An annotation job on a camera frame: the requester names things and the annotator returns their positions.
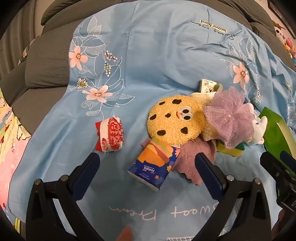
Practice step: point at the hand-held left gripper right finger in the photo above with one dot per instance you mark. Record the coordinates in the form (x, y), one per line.
(205, 172)

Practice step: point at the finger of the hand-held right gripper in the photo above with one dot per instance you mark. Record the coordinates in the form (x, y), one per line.
(272, 165)
(289, 158)

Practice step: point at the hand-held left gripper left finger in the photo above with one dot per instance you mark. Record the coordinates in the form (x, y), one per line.
(92, 166)

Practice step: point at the pink quilted cloth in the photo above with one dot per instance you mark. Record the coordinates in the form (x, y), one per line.
(187, 155)

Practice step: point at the green box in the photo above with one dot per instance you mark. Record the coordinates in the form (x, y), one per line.
(272, 132)

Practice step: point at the yellow green sponge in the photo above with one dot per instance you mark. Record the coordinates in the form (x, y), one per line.
(229, 150)

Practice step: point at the red and white sock roll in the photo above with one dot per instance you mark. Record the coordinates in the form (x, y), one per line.
(111, 134)

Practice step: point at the white plush bunny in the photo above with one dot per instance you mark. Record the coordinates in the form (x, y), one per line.
(257, 129)

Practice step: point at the cream plush toy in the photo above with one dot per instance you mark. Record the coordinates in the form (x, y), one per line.
(209, 132)

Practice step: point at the blue orange tissue pack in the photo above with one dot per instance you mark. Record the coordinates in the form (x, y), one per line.
(152, 164)

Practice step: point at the purple mesh bath pouf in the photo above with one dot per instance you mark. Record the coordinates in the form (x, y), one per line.
(226, 115)

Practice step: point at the cookie plush toy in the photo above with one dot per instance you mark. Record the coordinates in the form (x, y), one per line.
(171, 120)

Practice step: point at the small cream tissue pack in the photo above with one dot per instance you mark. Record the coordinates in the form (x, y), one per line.
(205, 85)

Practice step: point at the pink yellow cartoon blanket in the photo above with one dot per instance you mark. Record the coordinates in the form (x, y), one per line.
(11, 143)

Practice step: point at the grey sofa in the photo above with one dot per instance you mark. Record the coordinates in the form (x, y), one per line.
(46, 62)

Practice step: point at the cartoon printed cloth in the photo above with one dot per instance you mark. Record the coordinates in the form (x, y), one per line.
(286, 44)

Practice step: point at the light blue floral bedsheet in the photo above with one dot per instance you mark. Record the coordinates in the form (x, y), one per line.
(150, 58)

